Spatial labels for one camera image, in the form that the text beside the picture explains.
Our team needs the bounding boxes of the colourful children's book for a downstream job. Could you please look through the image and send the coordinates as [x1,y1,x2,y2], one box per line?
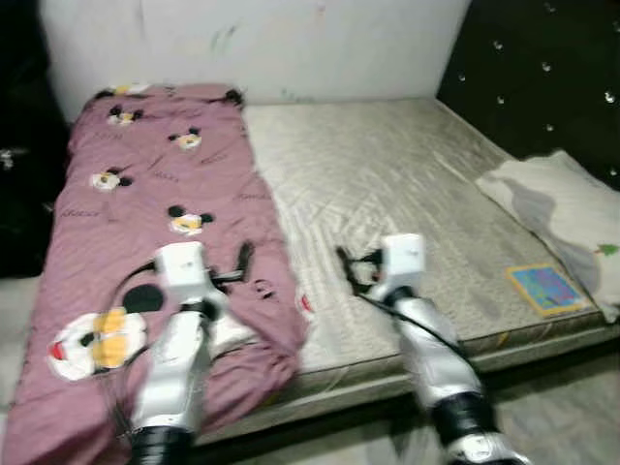
[506,263,590,318]

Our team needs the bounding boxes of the pink Mickey Mouse blanket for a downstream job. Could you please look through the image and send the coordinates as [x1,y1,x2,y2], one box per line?
[0,82,311,465]

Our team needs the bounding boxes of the grey quilted mattress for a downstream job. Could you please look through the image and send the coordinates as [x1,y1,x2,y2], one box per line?
[194,95,620,442]

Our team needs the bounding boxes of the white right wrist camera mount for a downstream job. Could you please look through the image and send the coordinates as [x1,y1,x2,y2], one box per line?
[373,233,427,299]

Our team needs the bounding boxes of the white red-print cloth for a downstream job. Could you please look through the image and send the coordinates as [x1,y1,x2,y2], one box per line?
[208,315,258,357]

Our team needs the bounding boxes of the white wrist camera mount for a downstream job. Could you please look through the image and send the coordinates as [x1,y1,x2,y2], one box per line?
[153,242,229,311]
[373,233,427,299]

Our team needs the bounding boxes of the white pillow green tree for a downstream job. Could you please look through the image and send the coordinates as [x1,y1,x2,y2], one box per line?
[475,150,620,321]

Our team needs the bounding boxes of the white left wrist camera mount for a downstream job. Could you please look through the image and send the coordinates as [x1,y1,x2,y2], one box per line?
[153,242,229,311]

